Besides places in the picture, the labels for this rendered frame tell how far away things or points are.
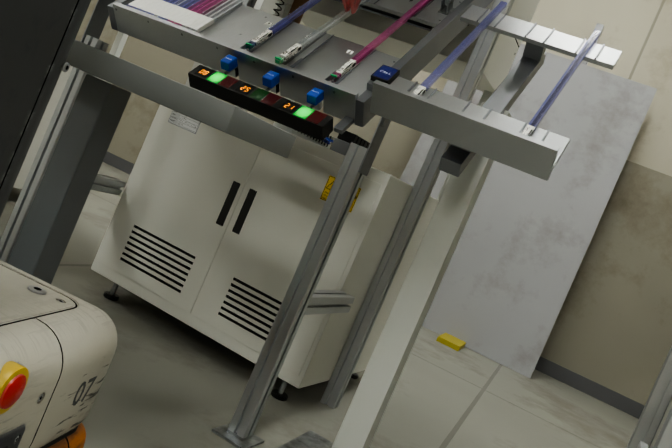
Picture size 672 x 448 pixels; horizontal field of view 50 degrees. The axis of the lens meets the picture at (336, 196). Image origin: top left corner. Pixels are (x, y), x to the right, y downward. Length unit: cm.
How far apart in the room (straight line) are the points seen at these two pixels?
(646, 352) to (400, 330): 304
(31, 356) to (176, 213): 117
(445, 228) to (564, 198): 268
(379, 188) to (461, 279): 235
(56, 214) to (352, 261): 75
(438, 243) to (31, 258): 75
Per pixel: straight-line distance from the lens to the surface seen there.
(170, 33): 171
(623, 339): 441
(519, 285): 403
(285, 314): 148
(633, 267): 441
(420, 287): 148
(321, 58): 160
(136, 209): 205
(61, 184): 127
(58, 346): 90
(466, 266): 405
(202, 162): 196
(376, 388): 152
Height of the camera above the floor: 57
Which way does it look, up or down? 1 degrees down
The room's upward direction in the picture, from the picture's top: 23 degrees clockwise
